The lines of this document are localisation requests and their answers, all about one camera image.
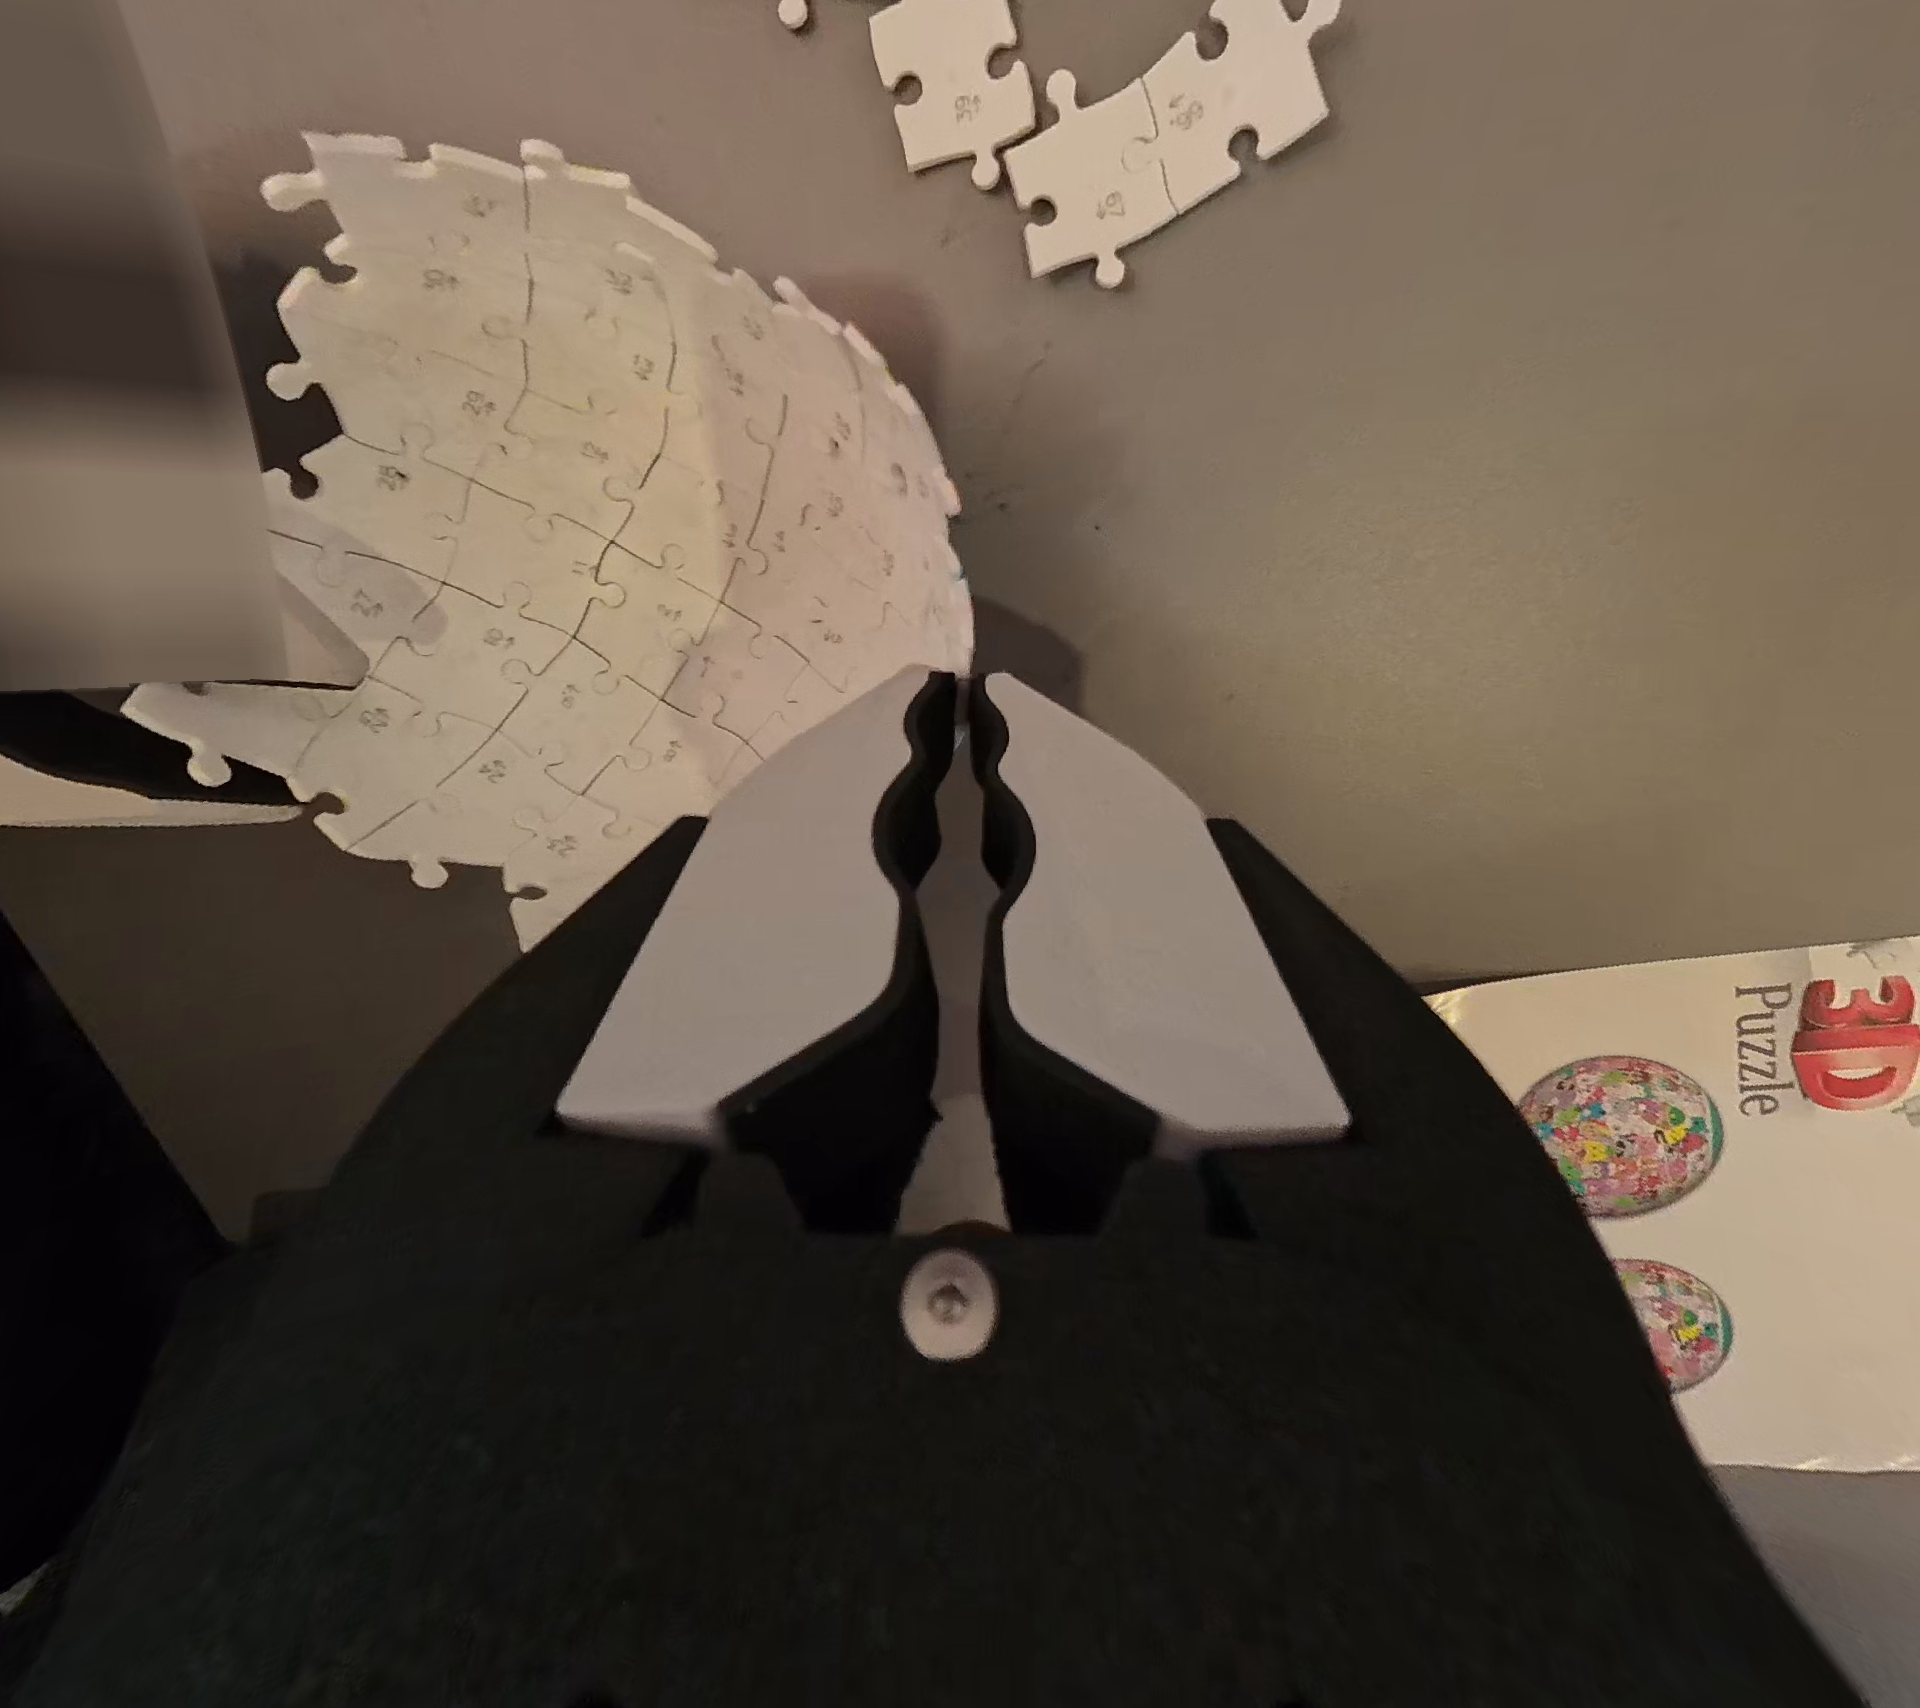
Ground partly built white puzzle ball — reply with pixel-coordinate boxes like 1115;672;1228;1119
120;130;978;957

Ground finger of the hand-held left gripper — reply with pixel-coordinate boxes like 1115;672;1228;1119
0;0;289;694
0;691;311;829

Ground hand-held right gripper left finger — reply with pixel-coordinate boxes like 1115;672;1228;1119
554;670;957;1238

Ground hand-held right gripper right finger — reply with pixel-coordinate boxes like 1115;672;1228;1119
965;670;1351;1238

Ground printed instruction leaflet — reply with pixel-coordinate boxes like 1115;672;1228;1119
1415;934;1920;1473

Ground puzzle pieces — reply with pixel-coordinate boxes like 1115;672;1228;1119
695;0;1343;292

